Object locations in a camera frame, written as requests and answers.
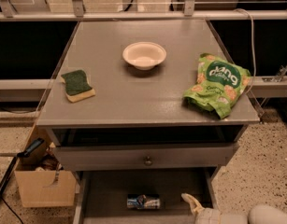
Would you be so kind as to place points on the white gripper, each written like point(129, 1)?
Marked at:
point(208, 216)

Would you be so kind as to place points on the blue redbull can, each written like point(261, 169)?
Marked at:
point(143, 201)

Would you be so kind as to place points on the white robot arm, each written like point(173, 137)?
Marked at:
point(259, 214)

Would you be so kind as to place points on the grey top drawer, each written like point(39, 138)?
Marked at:
point(132, 157)

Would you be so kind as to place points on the brass drawer knob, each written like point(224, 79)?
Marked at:
point(148, 161)

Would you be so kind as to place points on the open grey middle drawer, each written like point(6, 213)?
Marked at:
point(103, 196)

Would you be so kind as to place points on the grey drawer cabinet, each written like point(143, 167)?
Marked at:
point(136, 107)

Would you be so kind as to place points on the green dang chips bag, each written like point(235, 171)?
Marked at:
point(218, 86)

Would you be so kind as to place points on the cardboard box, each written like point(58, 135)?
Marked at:
point(35, 175)

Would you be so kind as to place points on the white paper bowl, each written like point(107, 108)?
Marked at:
point(144, 55)

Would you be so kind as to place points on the green and yellow sponge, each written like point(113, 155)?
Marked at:
point(77, 87)

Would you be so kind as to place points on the black handled tool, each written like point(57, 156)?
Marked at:
point(26, 153)

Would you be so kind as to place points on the metal railing frame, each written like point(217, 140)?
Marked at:
point(118, 10)

